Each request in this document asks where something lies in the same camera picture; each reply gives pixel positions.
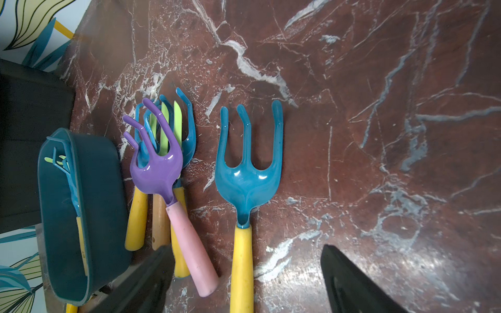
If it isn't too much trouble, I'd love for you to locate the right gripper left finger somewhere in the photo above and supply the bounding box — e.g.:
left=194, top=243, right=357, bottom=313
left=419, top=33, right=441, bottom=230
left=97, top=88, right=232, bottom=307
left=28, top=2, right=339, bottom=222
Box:
left=92, top=245, right=175, bottom=312

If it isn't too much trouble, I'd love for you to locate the yellow black toolbox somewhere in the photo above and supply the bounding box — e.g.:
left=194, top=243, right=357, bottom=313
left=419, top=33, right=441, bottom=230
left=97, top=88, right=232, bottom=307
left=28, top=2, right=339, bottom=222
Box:
left=1, top=60, right=75, bottom=233

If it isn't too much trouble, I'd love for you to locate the green rake yellow handle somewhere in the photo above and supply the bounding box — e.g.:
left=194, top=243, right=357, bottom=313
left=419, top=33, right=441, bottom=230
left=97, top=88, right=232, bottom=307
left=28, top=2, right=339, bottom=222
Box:
left=169, top=87, right=196, bottom=279

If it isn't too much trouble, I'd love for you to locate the teal plastic storage box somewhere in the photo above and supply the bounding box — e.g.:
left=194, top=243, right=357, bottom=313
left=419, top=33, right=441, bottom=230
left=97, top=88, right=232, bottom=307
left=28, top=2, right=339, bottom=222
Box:
left=38, top=128, right=132, bottom=306

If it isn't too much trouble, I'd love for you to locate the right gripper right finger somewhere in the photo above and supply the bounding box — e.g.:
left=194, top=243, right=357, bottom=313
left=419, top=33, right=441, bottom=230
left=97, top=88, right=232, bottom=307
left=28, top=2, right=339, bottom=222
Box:
left=320, top=245, right=406, bottom=312

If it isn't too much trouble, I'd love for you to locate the teal fork yellow handle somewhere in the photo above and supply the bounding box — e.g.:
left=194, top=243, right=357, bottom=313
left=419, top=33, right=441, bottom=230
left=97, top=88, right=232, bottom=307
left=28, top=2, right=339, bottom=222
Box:
left=215, top=100, right=284, bottom=312

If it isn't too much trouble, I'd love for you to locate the purple rake pink handle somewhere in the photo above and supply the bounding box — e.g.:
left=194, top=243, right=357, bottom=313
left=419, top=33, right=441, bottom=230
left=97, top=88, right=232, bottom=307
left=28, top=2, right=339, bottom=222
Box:
left=123, top=98, right=219, bottom=297

